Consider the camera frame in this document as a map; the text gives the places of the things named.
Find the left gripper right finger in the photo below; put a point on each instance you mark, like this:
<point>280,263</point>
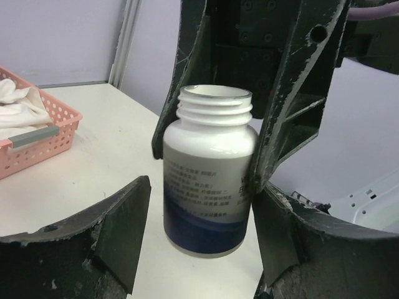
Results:
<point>307,253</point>

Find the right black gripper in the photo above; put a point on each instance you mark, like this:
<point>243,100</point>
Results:
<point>283,52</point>

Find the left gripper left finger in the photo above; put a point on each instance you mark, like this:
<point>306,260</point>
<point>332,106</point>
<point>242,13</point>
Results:
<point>91,254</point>

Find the white vitamin bottle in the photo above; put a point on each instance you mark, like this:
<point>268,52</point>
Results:
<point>206,157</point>

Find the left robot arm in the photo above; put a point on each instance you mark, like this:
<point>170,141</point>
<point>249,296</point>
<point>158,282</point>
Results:
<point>373,207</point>

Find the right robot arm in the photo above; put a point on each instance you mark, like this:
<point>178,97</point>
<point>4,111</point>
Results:
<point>372,41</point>

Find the pink plastic basket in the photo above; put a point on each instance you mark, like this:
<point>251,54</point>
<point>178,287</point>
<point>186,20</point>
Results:
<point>23,150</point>

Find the white cloth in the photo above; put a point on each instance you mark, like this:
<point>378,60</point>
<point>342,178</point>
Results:
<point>22,110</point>

